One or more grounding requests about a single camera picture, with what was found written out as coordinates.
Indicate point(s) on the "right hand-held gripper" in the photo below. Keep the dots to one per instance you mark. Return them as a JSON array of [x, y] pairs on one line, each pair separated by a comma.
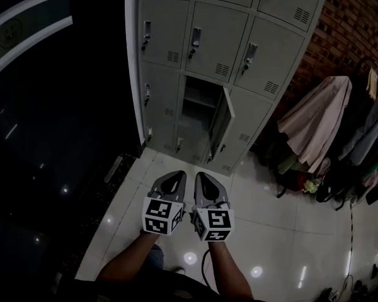
[[219, 222]]

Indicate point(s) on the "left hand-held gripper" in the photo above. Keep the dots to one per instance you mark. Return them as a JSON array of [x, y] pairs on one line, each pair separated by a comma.
[[157, 215]]

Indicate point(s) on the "grey metal locker door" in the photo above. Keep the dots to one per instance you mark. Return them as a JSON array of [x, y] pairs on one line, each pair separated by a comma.
[[222, 121]]

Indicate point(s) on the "grey metal locker cabinet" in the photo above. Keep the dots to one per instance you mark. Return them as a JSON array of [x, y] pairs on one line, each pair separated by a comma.
[[277, 55]]

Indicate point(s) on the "person's right forearm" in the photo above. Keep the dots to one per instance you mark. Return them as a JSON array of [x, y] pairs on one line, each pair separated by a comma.
[[228, 269]]

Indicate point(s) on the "person's left forearm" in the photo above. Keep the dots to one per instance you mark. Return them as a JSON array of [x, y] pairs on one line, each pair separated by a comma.
[[126, 256]]

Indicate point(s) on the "person's blue trousers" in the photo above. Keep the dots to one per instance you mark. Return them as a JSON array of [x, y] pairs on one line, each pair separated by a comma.
[[156, 256]]

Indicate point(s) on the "person's shoe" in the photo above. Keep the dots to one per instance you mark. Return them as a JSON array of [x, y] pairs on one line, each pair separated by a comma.
[[178, 270]]

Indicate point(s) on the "person's dark shirt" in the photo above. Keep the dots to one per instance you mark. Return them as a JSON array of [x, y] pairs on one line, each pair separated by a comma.
[[145, 291]]

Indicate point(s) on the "olive garment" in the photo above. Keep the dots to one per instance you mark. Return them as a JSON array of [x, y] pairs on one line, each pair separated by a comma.
[[288, 164]]

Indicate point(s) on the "yellow-green plush toy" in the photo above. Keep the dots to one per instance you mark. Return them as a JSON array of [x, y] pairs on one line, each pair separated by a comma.
[[310, 186]]

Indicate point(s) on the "white power strip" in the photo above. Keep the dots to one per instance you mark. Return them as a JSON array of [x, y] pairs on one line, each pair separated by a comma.
[[335, 294]]

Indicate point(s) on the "pink hanging garment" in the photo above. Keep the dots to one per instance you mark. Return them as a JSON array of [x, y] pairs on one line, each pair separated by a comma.
[[318, 121]]

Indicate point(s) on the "black shoes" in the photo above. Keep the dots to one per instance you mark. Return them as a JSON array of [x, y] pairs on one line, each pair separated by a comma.
[[357, 288]]

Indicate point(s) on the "small black box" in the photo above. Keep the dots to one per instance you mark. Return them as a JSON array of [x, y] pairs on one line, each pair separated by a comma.
[[373, 195]]

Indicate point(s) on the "grey hanging garment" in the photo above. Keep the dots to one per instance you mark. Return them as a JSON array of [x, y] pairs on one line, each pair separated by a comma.
[[368, 124]]

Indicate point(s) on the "black hanging garment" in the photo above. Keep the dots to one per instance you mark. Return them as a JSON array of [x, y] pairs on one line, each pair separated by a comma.
[[356, 105]]

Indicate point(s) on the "cream hanging tag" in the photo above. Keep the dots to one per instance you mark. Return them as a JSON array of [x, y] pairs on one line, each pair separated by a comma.
[[371, 82]]

